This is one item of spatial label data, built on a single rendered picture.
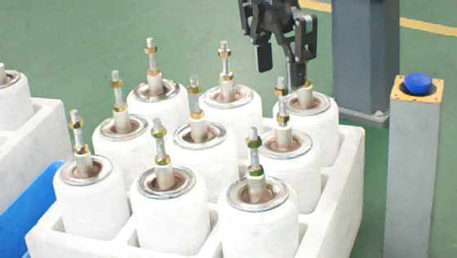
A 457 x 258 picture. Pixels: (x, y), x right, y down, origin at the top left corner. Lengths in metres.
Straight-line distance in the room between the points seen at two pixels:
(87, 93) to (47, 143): 0.49
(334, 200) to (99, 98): 0.89
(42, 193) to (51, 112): 0.16
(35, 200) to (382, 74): 0.73
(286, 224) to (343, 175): 0.20
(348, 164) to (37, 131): 0.54
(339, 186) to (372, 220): 0.25
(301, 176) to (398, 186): 0.15
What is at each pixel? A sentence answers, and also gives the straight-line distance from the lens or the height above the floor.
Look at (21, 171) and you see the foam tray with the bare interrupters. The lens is 1.26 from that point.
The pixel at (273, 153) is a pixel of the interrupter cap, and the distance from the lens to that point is 0.96.
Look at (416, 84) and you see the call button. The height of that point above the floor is 0.33.
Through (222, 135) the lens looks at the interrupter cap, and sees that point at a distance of 1.01.
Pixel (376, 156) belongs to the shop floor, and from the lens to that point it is 1.44.
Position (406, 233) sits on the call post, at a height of 0.10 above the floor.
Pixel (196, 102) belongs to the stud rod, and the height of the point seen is 0.30.
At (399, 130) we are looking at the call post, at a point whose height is 0.27.
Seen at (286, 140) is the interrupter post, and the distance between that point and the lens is 0.97.
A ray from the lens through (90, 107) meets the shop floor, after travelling 1.72.
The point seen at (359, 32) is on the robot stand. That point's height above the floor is 0.20.
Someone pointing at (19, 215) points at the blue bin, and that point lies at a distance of 1.22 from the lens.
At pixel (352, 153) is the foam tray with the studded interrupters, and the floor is 0.18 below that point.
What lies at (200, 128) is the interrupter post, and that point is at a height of 0.27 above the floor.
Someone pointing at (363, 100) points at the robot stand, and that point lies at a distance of 1.53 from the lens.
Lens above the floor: 0.75
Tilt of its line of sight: 29 degrees down
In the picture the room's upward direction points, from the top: 5 degrees counter-clockwise
